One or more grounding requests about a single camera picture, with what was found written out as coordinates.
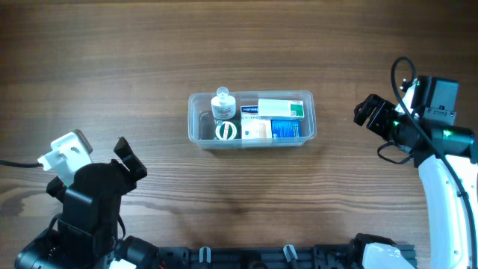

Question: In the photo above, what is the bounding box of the left black cable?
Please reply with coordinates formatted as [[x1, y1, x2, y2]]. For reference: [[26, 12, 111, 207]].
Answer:
[[0, 159, 44, 169]]

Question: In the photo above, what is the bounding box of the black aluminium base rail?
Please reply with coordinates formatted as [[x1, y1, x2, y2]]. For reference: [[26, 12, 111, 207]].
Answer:
[[157, 244, 362, 269]]

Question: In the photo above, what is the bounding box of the right black cable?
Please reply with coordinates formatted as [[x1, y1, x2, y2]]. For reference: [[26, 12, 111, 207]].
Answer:
[[376, 56, 478, 269]]

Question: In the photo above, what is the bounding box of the green square tin box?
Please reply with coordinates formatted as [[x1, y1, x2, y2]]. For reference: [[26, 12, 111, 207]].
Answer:
[[214, 120, 240, 140]]

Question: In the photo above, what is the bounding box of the blue Vicks lozenge box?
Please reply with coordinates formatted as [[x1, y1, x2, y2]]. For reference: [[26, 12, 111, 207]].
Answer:
[[270, 120, 302, 138]]

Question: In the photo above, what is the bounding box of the clear plastic container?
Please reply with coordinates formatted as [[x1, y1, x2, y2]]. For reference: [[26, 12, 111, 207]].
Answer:
[[188, 90, 317, 149]]

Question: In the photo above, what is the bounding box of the white green Panadol box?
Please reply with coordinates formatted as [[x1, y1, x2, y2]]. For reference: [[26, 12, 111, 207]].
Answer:
[[258, 99, 305, 120]]

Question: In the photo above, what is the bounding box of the white calamine lotion bottle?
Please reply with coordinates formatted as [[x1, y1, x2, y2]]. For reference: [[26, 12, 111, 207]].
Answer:
[[211, 87, 236, 120]]

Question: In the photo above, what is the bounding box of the black cable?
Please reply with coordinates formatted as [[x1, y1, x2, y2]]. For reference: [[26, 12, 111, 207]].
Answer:
[[0, 159, 44, 169], [376, 56, 478, 269]]

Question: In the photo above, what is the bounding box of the white Hansaplast plaster box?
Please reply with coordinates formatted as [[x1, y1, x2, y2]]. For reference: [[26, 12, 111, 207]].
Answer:
[[240, 105, 272, 139]]

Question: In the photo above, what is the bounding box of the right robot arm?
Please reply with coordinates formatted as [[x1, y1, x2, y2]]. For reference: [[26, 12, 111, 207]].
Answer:
[[354, 76, 477, 268]]

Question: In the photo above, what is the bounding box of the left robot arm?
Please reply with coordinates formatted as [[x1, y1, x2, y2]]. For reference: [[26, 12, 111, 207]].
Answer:
[[14, 137, 147, 268]]

